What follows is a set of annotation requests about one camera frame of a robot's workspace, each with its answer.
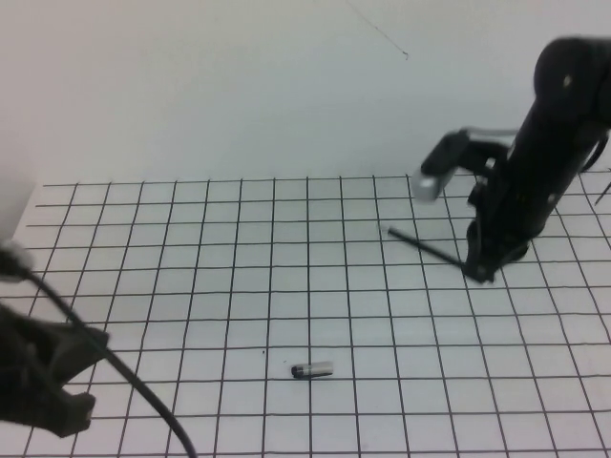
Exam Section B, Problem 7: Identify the black left camera cable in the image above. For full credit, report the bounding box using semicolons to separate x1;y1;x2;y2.
0;264;198;458

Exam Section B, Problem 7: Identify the black right camera cable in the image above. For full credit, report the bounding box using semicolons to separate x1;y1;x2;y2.
582;133;608;172

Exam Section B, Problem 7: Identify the black camera cable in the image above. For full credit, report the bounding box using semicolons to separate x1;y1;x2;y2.
582;133;608;172
0;264;198;458

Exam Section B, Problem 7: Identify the black right camera bracket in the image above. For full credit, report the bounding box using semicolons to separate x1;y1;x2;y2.
419;130;512;177

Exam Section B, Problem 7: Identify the transparent pen cap black tip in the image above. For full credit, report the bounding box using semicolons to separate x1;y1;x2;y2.
290;361;334;381

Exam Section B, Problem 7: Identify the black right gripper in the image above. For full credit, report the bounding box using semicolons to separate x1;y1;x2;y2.
465;142;581;283

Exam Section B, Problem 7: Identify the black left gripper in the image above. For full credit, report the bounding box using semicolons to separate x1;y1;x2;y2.
0;302;110;438

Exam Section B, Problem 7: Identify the black pen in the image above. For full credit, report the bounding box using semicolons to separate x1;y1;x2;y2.
387;226;474;272

